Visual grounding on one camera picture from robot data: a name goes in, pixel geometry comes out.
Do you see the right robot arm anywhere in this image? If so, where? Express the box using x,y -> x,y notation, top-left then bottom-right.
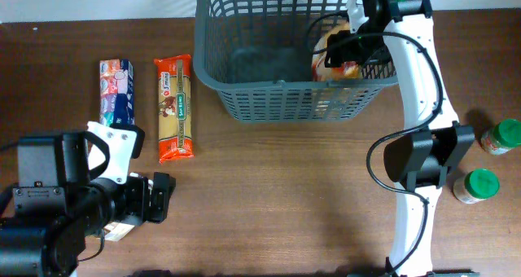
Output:
322,0 -> 475,276

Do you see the green lid jar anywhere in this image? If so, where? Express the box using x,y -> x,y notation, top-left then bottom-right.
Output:
480,119 -> 521,156
453,169 -> 500,204

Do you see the Kleenex tissue multipack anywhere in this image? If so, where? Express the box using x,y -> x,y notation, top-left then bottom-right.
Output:
99,59 -> 135,126

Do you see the orange spaghetti pasta pack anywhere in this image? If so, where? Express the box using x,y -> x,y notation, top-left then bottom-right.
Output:
154,55 -> 195,163

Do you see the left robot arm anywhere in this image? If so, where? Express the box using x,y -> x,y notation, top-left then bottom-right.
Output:
1,131 -> 176,276

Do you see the clear brown snack bag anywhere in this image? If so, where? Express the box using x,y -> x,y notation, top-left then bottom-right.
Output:
99,222 -> 134,242

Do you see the grey plastic shopping basket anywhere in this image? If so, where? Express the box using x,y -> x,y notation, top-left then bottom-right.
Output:
193,0 -> 397,123

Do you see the orange Nescafe sachet bag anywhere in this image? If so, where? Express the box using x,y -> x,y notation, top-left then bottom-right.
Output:
311,22 -> 362,81

